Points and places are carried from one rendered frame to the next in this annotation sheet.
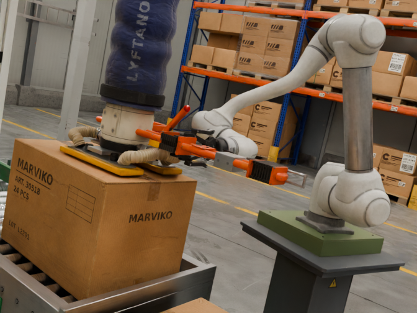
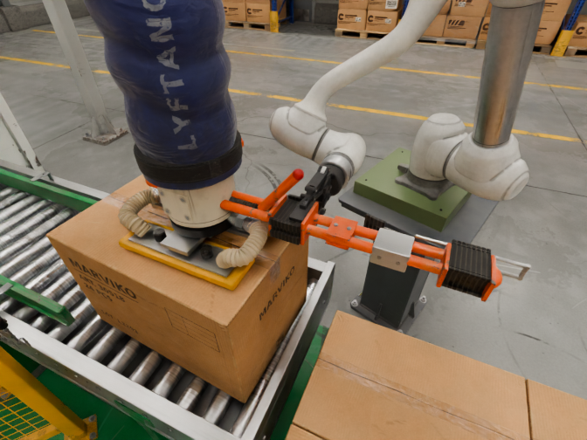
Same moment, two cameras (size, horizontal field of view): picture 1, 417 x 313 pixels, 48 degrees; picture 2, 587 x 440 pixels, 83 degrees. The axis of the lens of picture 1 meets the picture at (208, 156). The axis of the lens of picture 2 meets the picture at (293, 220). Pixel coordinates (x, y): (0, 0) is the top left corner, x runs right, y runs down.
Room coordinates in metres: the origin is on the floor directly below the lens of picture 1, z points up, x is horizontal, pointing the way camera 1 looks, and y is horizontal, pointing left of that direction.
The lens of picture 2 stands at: (0.96, 0.23, 1.55)
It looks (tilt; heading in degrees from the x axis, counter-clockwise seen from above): 40 degrees down; 347
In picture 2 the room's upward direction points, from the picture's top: straight up
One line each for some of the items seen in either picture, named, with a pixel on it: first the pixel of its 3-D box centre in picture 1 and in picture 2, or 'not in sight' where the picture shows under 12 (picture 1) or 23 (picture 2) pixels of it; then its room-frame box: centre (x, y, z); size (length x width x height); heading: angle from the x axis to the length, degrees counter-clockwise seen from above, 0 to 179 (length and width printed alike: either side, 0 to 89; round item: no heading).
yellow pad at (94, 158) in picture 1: (100, 155); (183, 246); (1.58, 0.36, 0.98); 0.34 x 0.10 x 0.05; 52
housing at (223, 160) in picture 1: (229, 161); (391, 249); (1.37, -0.06, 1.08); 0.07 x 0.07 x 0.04; 52
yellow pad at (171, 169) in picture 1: (141, 156); not in sight; (1.73, 0.25, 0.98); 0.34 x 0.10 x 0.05; 52
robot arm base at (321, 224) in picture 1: (322, 218); (423, 175); (1.94, -0.52, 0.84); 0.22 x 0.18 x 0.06; 28
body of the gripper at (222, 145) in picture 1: (211, 148); (325, 186); (1.62, 0.00, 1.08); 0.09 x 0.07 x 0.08; 143
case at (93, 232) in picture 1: (95, 210); (195, 272); (1.71, 0.38, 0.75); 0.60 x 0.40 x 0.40; 49
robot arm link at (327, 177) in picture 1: (334, 189); (438, 145); (1.91, -0.53, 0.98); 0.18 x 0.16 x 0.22; 18
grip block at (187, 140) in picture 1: (177, 143); (293, 218); (1.50, 0.11, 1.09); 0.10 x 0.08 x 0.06; 142
